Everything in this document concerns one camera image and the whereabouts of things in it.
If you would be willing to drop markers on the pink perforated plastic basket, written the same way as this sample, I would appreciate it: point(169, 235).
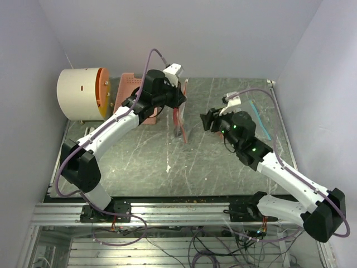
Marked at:
point(127, 93)

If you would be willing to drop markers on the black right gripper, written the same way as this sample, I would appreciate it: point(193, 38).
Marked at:
point(207, 119)

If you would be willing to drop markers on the small white rectangular device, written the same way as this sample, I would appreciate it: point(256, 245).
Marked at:
point(88, 130)

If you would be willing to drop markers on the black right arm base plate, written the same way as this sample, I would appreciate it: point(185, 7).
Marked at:
point(240, 212)

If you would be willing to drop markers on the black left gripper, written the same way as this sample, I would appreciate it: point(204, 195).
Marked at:
point(179, 96)

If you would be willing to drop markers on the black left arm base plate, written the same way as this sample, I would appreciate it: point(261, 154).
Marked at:
point(118, 212)

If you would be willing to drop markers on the aluminium frame rail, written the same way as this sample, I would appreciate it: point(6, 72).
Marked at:
point(154, 214)

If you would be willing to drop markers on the orange zip bag with vegetables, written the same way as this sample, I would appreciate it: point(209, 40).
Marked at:
point(181, 128)

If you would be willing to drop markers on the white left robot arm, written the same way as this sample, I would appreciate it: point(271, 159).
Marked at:
point(79, 159)

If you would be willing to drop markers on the round white drawer organizer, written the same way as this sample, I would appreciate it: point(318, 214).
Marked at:
point(83, 94)

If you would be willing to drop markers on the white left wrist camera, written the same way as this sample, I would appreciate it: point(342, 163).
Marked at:
point(173, 73)

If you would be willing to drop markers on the blue zip bag with strawberries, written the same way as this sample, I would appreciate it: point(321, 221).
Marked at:
point(249, 107)

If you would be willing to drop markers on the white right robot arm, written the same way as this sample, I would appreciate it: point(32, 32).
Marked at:
point(318, 210)

